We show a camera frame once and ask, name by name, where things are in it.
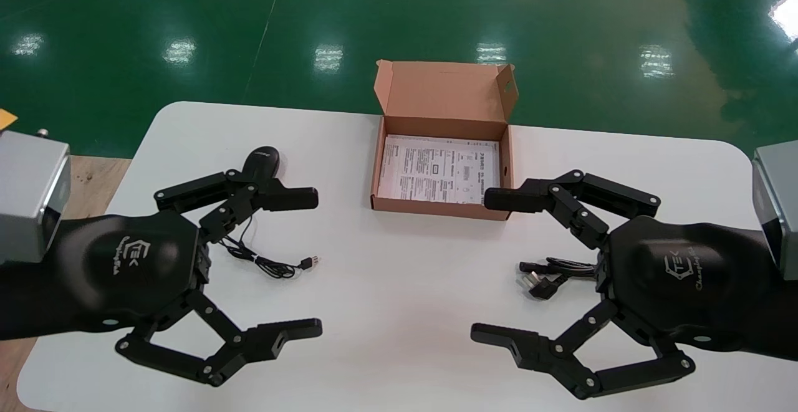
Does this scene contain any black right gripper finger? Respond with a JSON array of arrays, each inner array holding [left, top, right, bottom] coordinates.
[[471, 297, 696, 399], [484, 169, 661, 249]]

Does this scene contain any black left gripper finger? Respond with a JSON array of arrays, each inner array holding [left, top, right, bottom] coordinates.
[[155, 169, 319, 244], [115, 290, 323, 388]]

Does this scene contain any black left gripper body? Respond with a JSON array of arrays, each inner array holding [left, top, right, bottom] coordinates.
[[47, 209, 213, 333]]

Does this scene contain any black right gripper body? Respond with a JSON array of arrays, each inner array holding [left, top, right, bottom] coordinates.
[[595, 216, 777, 350]]

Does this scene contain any black wired computer mouse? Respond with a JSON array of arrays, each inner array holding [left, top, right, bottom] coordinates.
[[215, 146, 322, 280]]

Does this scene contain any black power cable with plug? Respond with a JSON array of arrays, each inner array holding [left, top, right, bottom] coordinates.
[[517, 256, 602, 301]]

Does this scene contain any brown cardboard storage box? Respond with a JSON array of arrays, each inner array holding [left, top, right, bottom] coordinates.
[[370, 60, 519, 221]]

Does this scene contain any white printed paper manual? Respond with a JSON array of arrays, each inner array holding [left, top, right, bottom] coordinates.
[[377, 135, 501, 207]]

